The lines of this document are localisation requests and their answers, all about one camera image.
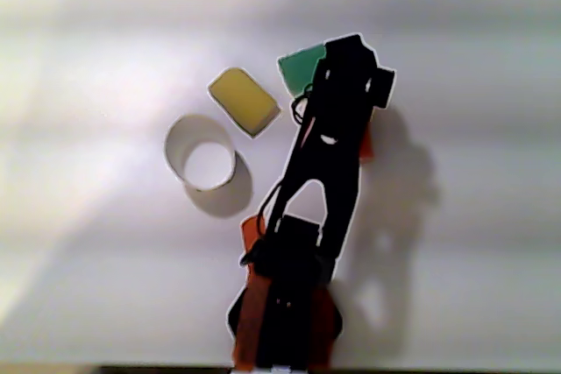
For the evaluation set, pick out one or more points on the red sponge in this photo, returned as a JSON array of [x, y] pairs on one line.
[[367, 146]]

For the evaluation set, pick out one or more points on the green sponge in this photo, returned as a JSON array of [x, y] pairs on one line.
[[300, 67]]

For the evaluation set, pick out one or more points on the yellow sponge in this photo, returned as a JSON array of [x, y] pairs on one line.
[[243, 100]]

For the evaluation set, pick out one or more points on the white paper cup green tape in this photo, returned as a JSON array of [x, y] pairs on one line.
[[184, 142]]

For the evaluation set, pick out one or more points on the orange tape strip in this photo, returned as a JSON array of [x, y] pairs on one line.
[[250, 321]]

